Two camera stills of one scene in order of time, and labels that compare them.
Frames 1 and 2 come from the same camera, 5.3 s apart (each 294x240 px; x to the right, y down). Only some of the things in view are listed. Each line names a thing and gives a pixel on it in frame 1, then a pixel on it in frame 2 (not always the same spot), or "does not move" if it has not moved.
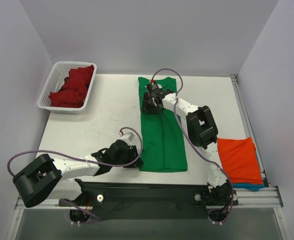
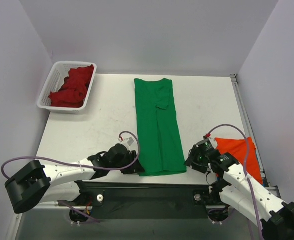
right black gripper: [149, 104] → [191, 162]
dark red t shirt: [74, 89] does not move
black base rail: [134, 201] does not move
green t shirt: [162, 141] does not move
